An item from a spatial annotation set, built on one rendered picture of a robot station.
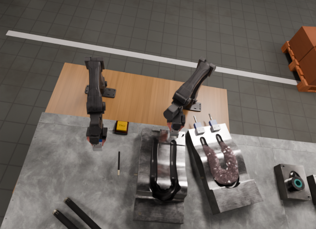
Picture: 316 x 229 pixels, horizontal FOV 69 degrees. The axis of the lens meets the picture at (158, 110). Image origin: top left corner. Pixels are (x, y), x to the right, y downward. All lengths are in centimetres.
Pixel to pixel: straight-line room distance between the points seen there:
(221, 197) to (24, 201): 101
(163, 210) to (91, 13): 279
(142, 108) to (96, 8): 224
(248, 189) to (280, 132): 159
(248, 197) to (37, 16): 311
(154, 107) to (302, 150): 104
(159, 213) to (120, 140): 48
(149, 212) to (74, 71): 106
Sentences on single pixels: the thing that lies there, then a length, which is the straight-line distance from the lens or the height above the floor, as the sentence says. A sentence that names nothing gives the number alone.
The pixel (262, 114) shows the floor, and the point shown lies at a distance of 292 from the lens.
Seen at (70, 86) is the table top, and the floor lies 80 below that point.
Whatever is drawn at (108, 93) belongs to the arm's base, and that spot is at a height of 81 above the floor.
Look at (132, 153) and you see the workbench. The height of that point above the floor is 80.
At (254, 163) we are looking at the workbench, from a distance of 162.
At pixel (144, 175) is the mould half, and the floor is 92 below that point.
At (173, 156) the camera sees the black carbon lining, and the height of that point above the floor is 88.
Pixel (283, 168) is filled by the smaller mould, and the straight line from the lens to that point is 162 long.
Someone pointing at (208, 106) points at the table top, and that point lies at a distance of 166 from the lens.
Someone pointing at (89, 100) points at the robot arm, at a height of 120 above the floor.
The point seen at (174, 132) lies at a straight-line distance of 133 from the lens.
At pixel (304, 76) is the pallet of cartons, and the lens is 342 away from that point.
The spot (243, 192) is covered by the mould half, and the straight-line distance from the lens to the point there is 140.
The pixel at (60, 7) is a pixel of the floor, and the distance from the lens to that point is 359.
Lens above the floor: 213
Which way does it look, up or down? 59 degrees down
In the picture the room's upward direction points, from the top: 16 degrees clockwise
